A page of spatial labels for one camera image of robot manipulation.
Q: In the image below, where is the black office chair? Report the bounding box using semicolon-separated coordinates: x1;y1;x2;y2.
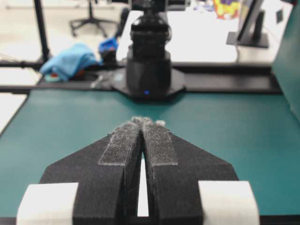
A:
69;0;117;38

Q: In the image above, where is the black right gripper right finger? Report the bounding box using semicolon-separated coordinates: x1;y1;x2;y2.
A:
141;119;259;225

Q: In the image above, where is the black frame post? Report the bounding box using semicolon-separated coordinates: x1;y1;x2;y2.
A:
33;0;50;63

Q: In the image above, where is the colourful bag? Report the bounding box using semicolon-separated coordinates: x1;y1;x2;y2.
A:
213;0;240;20

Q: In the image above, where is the blue cloth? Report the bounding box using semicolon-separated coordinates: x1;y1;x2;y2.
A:
39;43;100;82

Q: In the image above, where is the black computer monitor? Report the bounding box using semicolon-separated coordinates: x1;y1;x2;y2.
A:
226;0;269;48

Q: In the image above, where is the blue and black small object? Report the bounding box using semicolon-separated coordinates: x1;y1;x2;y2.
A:
97;37;119;64

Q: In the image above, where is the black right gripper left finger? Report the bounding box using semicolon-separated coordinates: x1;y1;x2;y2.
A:
16;122;142;225

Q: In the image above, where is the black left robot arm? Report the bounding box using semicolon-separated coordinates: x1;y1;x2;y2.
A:
111;0;185;100

